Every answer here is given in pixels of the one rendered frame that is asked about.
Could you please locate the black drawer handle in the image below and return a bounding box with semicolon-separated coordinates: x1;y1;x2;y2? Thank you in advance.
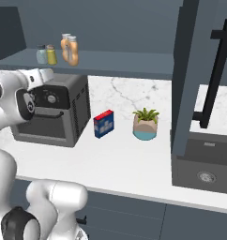
75;215;88;226

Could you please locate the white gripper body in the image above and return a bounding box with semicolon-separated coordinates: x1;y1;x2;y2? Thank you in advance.
38;67;56;84

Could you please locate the blue-grey base cabinet door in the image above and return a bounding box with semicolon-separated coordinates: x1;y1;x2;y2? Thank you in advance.
159;203;227;240

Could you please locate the blue and red box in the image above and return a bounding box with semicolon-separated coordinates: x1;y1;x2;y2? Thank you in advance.
93;109;115;140

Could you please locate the dark grey toaster oven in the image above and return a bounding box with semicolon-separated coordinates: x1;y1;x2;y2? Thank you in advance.
10;73;92;148

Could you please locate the dark grey sink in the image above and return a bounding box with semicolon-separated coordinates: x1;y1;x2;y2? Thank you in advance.
171;128;227;196

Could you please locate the orange condiment bottle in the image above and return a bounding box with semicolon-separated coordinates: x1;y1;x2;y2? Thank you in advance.
60;33;72;62
67;36;80;68

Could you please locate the pale blue shaker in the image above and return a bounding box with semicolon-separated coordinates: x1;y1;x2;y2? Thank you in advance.
36;44;49;66

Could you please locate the potted green plant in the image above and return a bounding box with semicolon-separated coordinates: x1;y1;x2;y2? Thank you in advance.
132;107;160;142

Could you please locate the yellow shaker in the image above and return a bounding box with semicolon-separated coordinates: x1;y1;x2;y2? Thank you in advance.
45;44;58;67

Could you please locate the black toaster oven handle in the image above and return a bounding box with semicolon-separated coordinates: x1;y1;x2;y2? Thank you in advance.
34;111;65;120

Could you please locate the blue-grey drawer front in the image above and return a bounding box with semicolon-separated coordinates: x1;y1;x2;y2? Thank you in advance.
75;189;167;240

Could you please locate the blue-grey open wall cabinet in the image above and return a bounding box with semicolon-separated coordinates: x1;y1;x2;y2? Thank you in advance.
0;0;184;81

